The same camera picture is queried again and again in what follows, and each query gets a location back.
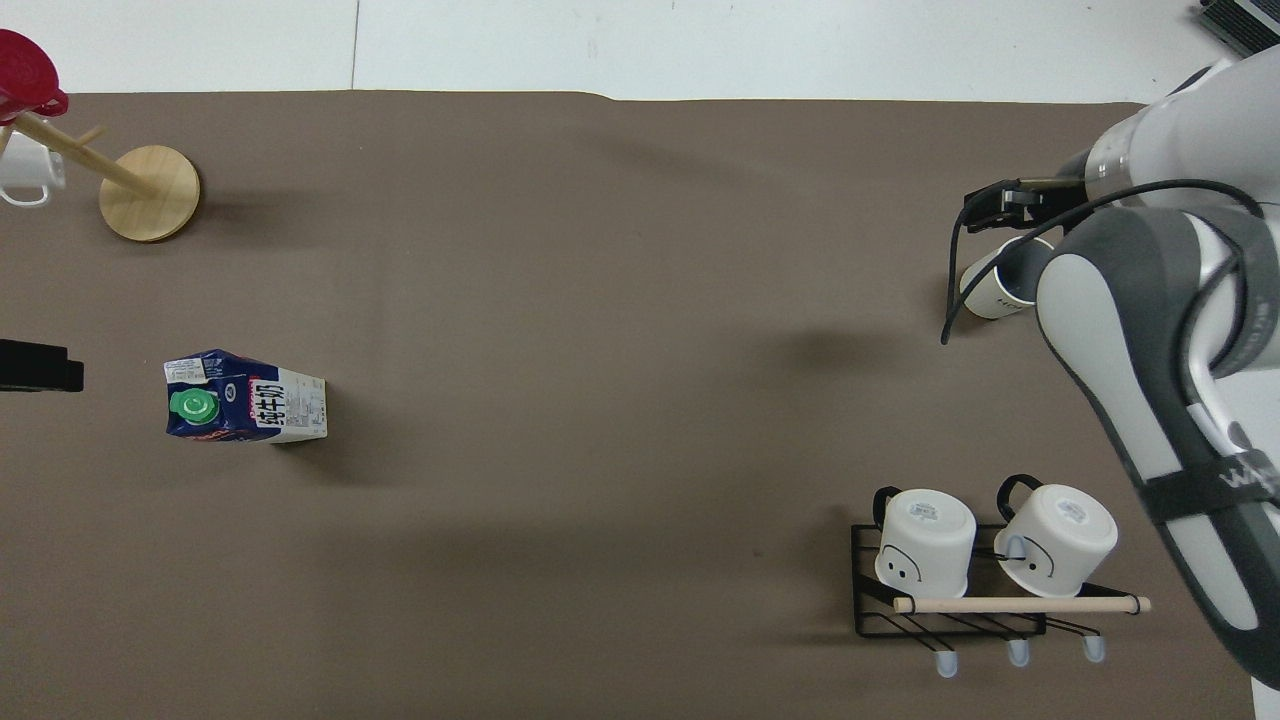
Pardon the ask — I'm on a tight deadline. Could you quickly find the white mug with face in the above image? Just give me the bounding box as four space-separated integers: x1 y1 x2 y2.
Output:
993 474 1120 600
872 486 978 600

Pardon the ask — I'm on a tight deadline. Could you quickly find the white paper cup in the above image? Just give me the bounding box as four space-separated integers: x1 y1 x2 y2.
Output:
959 236 1057 321

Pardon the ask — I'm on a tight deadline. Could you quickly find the grey laptop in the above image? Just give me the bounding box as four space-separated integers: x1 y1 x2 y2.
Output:
1198 0 1280 58

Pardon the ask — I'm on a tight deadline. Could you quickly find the wooden mug tree stand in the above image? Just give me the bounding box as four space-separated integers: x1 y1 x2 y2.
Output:
0 110 202 244

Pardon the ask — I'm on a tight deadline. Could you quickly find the black cable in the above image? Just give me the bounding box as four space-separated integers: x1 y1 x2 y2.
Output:
940 178 1267 403

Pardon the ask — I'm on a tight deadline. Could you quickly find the blue white milk carton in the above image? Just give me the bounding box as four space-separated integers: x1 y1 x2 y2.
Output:
164 349 329 445

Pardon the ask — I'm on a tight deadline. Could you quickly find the red cup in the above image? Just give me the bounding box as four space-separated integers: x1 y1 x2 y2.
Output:
0 28 71 125

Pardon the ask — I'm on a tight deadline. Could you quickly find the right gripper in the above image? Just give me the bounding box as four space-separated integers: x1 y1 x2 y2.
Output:
1020 150 1093 225

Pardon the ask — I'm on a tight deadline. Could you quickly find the black wire mug rack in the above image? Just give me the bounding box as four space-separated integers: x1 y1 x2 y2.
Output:
850 522 1153 680

